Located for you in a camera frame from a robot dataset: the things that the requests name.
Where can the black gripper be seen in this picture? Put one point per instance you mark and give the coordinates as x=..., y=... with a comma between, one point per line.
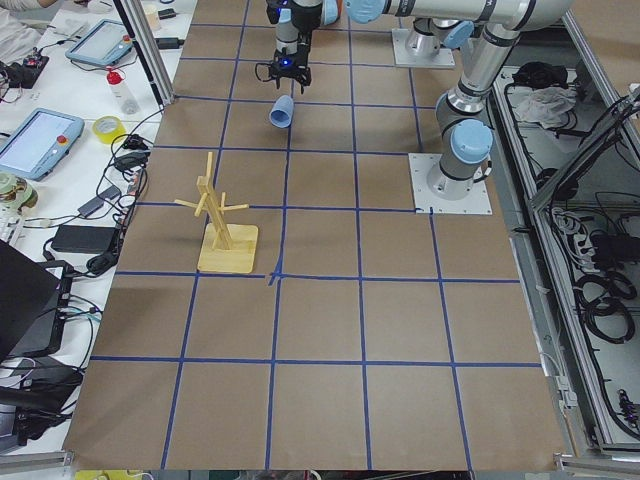
x=303, y=52

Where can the light blue plastic cup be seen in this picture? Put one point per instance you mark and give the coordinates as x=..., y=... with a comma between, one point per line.
x=281, y=113

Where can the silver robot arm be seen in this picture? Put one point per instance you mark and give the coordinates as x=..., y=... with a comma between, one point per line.
x=295, y=22
x=467, y=141

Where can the white paper cup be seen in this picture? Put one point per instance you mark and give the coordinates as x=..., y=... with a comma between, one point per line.
x=152, y=16

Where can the black power adapter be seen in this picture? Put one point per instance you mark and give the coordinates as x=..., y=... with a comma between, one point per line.
x=169, y=43

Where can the red-capped squeeze bottle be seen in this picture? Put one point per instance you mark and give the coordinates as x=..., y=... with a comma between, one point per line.
x=121, y=92

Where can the wooden mug tree stand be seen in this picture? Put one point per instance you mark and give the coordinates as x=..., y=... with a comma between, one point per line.
x=226, y=247

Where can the far blue teach pendant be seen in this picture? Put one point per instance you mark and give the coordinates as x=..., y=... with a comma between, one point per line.
x=105, y=44

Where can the blue teach pendant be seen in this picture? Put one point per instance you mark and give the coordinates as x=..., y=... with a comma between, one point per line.
x=105, y=44
x=39, y=143

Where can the yellow tape roll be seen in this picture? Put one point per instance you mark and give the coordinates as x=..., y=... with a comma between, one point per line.
x=108, y=128

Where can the near blue teach pendant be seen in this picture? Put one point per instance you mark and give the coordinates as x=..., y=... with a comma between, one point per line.
x=39, y=143

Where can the white crumpled cloth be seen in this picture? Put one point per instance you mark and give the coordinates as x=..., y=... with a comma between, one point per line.
x=548, y=107

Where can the large black power brick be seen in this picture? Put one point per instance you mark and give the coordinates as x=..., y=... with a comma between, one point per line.
x=83, y=239

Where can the black laptop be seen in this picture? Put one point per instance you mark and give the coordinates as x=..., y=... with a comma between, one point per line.
x=33, y=295

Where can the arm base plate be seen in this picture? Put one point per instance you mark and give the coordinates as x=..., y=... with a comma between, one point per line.
x=415, y=50
x=435, y=193

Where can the aluminium frame post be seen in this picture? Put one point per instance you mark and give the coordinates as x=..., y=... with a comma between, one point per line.
x=132, y=15

